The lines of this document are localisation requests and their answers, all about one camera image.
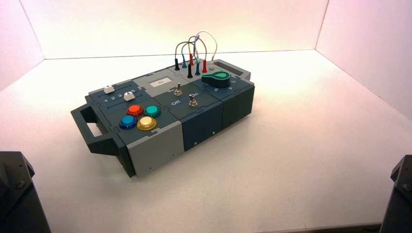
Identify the black jumper cable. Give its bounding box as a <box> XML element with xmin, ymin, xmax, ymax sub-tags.
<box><xmin>174</xmin><ymin>41</ymin><xmax>195</xmax><ymax>79</ymax></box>

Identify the white number display label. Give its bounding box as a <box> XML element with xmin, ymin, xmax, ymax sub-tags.
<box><xmin>149</xmin><ymin>77</ymin><xmax>173</xmax><ymax>88</ymax></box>

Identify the grey and blue task box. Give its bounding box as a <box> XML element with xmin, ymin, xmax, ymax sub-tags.
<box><xmin>70</xmin><ymin>59</ymin><xmax>256</xmax><ymax>178</ymax></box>

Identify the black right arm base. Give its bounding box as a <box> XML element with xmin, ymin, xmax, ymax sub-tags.
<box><xmin>380</xmin><ymin>155</ymin><xmax>412</xmax><ymax>233</ymax></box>

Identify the blue round push button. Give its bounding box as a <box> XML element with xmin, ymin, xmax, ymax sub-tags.
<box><xmin>119</xmin><ymin>115</ymin><xmax>138</xmax><ymax>130</ymax></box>

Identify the green rotary knob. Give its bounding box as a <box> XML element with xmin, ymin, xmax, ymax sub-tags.
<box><xmin>201</xmin><ymin>71</ymin><xmax>231</xmax><ymax>89</ymax></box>

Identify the red jumper cable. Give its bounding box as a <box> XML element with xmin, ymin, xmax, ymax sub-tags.
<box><xmin>188</xmin><ymin>35</ymin><xmax>208</xmax><ymax>74</ymax></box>

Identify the green round push button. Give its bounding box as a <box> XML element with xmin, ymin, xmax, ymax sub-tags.
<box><xmin>144</xmin><ymin>105</ymin><xmax>162</xmax><ymax>118</ymax></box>

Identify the yellow round push button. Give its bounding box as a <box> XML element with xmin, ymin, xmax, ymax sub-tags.
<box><xmin>137</xmin><ymin>116</ymin><xmax>158</xmax><ymax>131</ymax></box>

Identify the red round push button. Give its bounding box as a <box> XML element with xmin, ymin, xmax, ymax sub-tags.
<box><xmin>127</xmin><ymin>104</ymin><xmax>145</xmax><ymax>117</ymax></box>

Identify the white jumper cable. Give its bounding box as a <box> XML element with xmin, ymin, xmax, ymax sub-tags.
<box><xmin>194</xmin><ymin>31</ymin><xmax>218</xmax><ymax>67</ymax></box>

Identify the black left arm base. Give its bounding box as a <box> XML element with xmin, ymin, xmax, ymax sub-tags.
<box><xmin>0</xmin><ymin>151</ymin><xmax>52</xmax><ymax>233</ymax></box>

